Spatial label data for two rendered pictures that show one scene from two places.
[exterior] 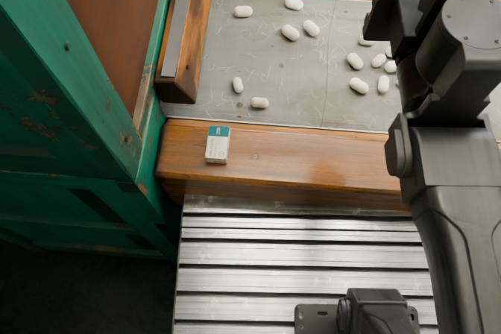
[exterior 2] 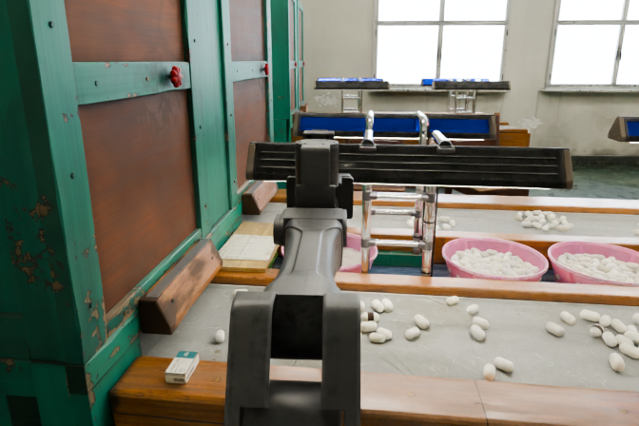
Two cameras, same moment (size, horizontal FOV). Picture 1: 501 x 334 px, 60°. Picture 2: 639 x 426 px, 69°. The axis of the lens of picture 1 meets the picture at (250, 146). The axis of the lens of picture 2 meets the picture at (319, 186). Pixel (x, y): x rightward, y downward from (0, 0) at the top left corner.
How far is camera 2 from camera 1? 0.45 m
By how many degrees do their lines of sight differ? 51
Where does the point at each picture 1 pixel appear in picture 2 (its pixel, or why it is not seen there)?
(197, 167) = (155, 386)
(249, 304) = not seen: outside the picture
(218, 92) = (201, 343)
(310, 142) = (276, 370)
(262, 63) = not seen: hidden behind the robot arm
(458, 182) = (307, 217)
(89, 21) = (96, 196)
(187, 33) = (181, 279)
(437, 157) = (297, 211)
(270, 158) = not seen: hidden behind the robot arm
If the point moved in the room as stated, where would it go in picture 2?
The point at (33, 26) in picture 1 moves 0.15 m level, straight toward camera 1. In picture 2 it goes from (57, 142) to (78, 161)
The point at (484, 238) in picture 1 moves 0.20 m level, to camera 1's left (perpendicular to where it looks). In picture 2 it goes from (316, 232) to (122, 230)
